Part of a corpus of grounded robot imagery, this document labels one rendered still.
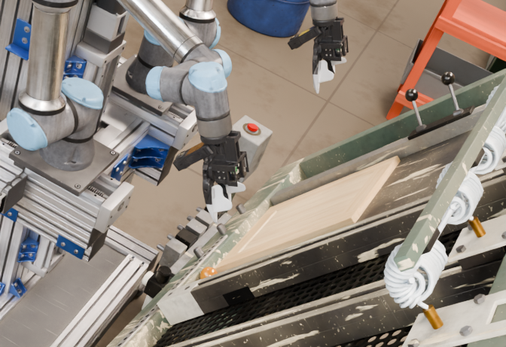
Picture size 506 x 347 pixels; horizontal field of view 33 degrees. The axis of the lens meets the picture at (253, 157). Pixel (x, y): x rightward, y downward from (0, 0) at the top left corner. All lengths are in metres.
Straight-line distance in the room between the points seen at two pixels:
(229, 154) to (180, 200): 2.15
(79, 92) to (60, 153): 0.19
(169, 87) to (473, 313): 0.92
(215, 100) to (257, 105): 3.03
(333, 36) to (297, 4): 3.06
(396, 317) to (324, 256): 0.45
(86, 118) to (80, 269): 1.10
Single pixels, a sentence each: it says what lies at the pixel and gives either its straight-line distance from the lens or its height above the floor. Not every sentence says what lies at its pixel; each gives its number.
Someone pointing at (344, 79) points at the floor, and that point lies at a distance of 5.44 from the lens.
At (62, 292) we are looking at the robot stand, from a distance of 3.19.
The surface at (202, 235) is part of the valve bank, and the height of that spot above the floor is 0.74.
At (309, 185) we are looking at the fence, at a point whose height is 1.03.
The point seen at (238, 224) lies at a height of 0.89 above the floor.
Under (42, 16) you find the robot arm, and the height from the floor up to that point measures 1.51.
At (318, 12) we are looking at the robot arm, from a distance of 2.40.
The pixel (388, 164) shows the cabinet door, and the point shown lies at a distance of 2.44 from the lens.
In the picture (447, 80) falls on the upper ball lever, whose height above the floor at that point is 1.54.
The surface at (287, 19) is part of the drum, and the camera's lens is 5.52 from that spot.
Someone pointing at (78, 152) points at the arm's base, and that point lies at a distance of 2.36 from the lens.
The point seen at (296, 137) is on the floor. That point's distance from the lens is 4.72.
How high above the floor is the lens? 2.58
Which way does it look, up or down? 35 degrees down
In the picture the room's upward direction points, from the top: 23 degrees clockwise
